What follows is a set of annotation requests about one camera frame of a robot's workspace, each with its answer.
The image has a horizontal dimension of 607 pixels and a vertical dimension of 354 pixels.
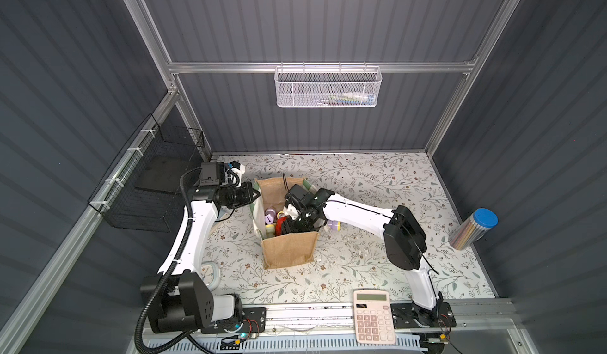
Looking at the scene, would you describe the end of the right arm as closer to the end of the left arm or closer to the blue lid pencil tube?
the end of the left arm

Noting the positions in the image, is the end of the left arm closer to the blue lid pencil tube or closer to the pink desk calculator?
the pink desk calculator

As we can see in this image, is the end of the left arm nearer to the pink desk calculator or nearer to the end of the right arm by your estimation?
the end of the right arm

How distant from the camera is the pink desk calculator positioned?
27.8 inches

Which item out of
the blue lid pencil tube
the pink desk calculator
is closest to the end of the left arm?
the pink desk calculator
